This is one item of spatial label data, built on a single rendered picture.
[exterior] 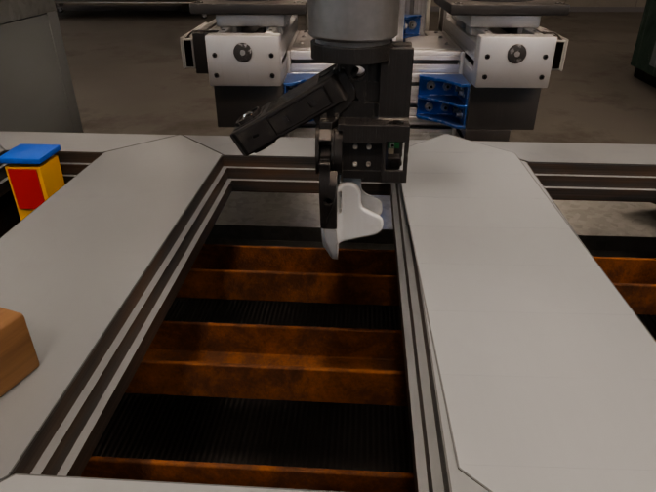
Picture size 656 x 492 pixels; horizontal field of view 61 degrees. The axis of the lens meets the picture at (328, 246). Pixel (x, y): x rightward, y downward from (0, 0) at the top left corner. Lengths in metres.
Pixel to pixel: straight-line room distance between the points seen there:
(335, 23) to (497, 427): 0.32
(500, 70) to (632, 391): 0.75
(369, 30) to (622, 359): 0.32
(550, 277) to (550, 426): 0.19
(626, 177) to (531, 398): 0.54
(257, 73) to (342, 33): 0.63
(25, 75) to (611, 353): 1.13
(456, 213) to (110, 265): 0.38
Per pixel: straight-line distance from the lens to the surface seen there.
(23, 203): 0.90
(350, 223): 0.53
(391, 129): 0.48
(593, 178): 0.89
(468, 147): 0.89
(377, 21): 0.47
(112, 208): 0.71
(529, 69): 1.12
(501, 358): 0.46
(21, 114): 1.26
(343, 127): 0.48
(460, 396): 0.42
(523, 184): 0.77
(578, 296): 0.55
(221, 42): 1.09
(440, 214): 0.66
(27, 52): 1.30
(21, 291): 0.58
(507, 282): 0.55
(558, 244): 0.64
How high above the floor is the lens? 1.15
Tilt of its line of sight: 29 degrees down
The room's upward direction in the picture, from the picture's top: straight up
